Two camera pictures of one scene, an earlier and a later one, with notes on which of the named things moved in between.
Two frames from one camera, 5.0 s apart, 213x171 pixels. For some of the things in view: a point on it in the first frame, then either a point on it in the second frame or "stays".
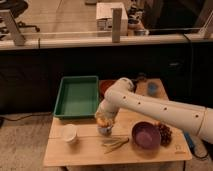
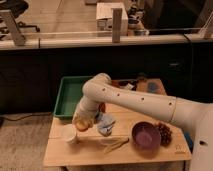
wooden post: [116, 24] stays
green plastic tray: [77, 97] stays
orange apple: [103, 122] → [82, 125]
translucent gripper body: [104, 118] → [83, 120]
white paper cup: [70, 132] stays
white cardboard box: [104, 19] stays
